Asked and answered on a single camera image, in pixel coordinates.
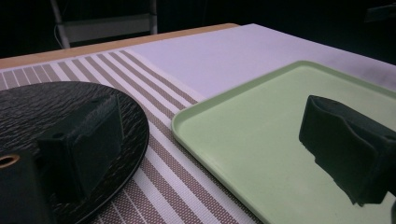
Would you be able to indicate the white table mat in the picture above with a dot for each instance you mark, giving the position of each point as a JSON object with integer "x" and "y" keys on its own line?
{"x": 218, "y": 59}

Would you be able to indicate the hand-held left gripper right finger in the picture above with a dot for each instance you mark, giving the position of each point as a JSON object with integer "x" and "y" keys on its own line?
{"x": 345, "y": 146}

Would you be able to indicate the light green tray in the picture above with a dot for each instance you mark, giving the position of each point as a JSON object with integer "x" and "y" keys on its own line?
{"x": 249, "y": 140}

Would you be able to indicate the black textured round plate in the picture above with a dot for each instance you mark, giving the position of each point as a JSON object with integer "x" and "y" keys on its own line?
{"x": 43, "y": 105}

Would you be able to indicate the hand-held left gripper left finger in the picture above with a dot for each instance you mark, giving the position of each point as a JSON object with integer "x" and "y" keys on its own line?
{"x": 90, "y": 146}

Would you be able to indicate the metal stand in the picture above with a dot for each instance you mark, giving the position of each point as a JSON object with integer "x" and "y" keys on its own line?
{"x": 106, "y": 26}

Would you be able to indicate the brown striped placemat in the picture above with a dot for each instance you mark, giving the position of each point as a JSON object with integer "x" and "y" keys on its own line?
{"x": 174, "y": 186}

